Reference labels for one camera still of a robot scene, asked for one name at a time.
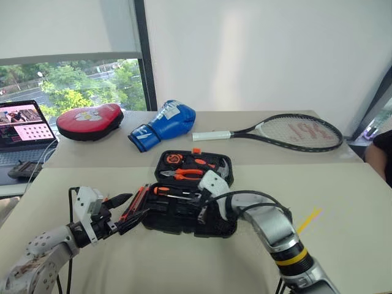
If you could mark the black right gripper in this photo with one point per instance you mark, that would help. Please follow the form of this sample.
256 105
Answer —
209 211

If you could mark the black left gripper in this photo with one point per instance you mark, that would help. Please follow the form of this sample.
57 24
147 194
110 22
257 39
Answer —
102 226

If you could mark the orange black utility knife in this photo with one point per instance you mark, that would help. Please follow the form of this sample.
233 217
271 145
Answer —
136 200

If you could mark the black plastic tool case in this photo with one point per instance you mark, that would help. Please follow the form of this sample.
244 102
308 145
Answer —
180 214

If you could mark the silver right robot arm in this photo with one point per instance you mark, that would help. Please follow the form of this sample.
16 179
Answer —
275 226

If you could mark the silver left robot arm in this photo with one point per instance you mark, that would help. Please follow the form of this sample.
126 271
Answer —
39 254

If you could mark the orange black tape measure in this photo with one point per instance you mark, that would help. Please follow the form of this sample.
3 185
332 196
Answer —
172 159

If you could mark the red black punching pad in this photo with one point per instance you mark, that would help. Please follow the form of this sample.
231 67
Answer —
88 122

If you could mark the blue boxing glove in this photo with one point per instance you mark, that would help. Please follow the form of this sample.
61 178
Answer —
168 124

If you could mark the yellow tape strip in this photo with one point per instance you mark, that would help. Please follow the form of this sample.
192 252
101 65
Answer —
307 220

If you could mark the black handheld controller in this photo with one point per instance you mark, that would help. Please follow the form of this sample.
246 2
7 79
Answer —
24 170

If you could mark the black white tennis racket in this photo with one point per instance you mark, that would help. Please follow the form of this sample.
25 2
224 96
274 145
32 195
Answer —
303 130

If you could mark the grey open laptop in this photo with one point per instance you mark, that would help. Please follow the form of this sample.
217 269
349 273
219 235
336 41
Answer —
21 131

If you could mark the purple object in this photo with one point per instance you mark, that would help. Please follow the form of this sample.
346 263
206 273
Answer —
370 131

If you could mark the person in black shirt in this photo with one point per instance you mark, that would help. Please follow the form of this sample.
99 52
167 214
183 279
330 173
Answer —
381 150

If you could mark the white roller blind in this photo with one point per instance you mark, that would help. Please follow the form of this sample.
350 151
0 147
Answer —
61 27

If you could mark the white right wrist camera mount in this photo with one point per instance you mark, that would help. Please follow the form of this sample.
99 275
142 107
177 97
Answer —
214 182

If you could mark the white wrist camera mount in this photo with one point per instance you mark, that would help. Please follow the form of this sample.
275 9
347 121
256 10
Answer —
214 182
85 205

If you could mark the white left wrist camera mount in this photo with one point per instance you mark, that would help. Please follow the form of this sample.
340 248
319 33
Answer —
85 205

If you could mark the black window frame post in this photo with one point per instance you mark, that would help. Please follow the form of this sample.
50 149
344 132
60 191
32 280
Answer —
145 55

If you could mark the dark slanted window frame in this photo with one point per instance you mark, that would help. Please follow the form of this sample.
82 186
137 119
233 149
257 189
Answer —
372 101

